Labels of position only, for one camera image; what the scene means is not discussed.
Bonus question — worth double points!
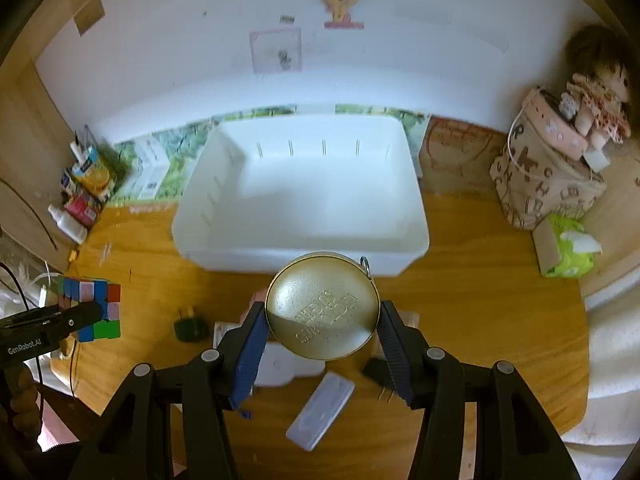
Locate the black plug adapter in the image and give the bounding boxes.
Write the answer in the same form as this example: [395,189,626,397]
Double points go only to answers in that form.
[362,358,396,403]

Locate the multicolour puzzle cube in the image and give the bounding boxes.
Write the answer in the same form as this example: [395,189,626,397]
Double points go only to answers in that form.
[56,275,122,342]

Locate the white toy camera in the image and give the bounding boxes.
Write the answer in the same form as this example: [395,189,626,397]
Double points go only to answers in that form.
[214,320,327,388]

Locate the small dark green box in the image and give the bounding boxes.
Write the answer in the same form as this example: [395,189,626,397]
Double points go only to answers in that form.
[174,309,210,342]

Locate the round gold metal tin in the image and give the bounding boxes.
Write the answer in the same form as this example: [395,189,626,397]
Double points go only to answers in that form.
[265,252,381,361]

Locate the pink oval compact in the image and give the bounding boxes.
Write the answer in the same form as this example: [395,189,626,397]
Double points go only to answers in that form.
[240,288,267,324]

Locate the person's left hand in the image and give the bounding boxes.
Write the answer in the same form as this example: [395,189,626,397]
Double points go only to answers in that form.
[1,368,42,456]

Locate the white plastic bottle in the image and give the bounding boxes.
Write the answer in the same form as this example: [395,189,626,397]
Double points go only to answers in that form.
[48,204,88,245]

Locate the pink small carton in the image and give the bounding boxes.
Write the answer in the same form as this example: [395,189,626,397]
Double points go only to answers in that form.
[62,192,102,229]

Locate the orange juice carton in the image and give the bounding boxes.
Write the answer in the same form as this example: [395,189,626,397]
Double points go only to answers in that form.
[72,146,116,204]

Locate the white plastic storage bin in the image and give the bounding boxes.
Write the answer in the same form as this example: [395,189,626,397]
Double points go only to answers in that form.
[171,114,430,276]

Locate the green tissue pack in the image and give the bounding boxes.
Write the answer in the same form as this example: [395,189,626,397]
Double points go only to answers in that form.
[533,214,602,278]

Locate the brown cartoon cardboard sheet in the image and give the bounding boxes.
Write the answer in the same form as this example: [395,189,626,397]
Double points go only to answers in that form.
[419,116,506,200]

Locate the green leaf pattern paper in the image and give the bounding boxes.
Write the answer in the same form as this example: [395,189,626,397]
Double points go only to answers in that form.
[101,104,431,207]

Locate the beige printed fabric bag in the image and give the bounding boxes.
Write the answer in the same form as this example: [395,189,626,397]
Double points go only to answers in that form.
[489,114,606,230]

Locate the pink oval case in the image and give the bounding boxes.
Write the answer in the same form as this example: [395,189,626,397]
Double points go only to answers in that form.
[523,87,588,160]

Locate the brown haired rag doll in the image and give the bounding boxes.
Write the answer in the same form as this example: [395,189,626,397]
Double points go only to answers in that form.
[560,25,638,151]

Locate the white charging cable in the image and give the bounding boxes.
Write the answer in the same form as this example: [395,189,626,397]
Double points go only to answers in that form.
[505,86,597,183]

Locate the pink framed wall drawing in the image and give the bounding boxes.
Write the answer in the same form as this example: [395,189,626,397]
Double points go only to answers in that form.
[250,27,303,75]

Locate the yellow pony wall sticker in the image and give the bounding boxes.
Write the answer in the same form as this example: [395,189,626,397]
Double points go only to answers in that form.
[321,0,364,30]

